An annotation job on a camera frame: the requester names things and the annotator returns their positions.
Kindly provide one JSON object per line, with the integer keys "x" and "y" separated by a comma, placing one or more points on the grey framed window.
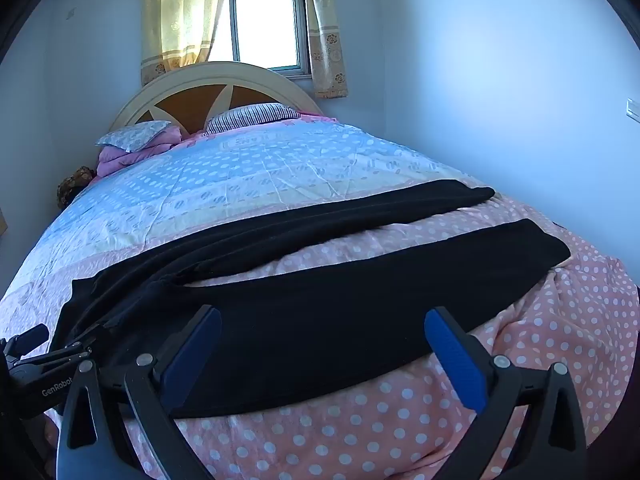
{"x": 265, "y": 20}

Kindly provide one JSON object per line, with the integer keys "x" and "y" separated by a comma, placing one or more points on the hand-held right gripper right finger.
{"x": 455, "y": 360}

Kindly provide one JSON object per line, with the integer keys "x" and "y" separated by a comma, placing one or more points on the pink folded blanket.
{"x": 120, "y": 160}

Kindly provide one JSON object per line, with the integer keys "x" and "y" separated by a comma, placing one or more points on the polka-dot patchwork quilt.
{"x": 250, "y": 180}

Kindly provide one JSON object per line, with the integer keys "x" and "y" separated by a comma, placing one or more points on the black pants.
{"x": 300, "y": 335}

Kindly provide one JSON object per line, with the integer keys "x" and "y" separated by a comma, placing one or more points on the cream wooden headboard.
{"x": 200, "y": 77}

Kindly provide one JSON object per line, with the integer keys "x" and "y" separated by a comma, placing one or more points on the striped pillow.
{"x": 250, "y": 115}

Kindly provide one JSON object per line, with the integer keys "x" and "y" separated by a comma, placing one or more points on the brown plush toy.
{"x": 72, "y": 185}

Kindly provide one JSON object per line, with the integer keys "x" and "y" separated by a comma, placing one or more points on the white wall switch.
{"x": 634, "y": 109}

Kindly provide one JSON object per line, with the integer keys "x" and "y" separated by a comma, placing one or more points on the blue floral pillow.
{"x": 132, "y": 135}

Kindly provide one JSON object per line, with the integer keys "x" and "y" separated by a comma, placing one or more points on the brown wooden board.
{"x": 3, "y": 222}

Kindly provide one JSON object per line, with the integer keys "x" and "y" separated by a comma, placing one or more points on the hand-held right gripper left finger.
{"x": 192, "y": 355}

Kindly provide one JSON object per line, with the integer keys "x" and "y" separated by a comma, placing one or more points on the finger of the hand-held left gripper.
{"x": 70, "y": 352}
{"x": 32, "y": 335}

